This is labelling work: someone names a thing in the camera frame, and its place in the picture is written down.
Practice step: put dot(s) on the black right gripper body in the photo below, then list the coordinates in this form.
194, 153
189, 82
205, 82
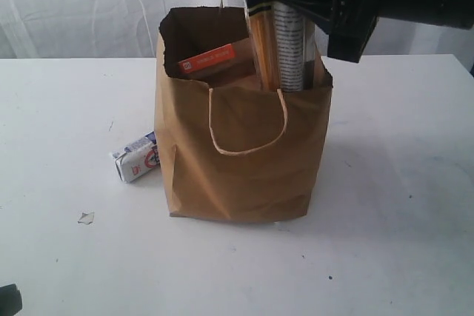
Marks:
353, 23

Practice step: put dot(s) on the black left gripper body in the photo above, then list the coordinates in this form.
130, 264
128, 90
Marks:
10, 300

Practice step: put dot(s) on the small blue white milk carton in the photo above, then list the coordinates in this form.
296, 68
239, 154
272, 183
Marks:
137, 158

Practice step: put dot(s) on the brown kraft stand-up pouch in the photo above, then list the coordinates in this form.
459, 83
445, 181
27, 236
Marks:
233, 59

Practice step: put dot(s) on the brown paper shopping bag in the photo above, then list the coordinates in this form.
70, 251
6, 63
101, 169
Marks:
229, 150

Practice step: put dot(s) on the dark blue noodle packet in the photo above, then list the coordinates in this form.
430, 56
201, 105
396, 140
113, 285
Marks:
282, 41

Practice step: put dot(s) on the white backdrop curtain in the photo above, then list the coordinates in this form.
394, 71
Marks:
128, 28

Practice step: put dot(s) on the small torn label scrap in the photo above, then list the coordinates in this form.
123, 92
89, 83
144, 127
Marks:
86, 218

